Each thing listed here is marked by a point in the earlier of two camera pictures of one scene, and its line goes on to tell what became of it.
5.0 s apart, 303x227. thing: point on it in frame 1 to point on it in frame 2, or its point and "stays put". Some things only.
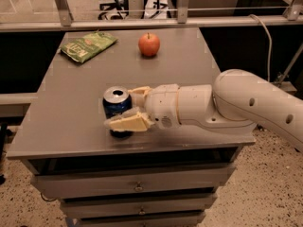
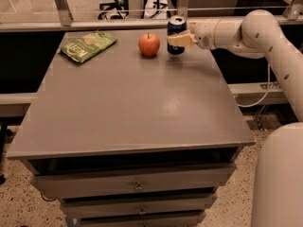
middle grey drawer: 86,207 stays put
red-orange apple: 149,44 stays put
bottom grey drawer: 180,220 stays put
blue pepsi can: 115,99 to 176,25
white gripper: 162,106 to 205,32
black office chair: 119,8 stays put
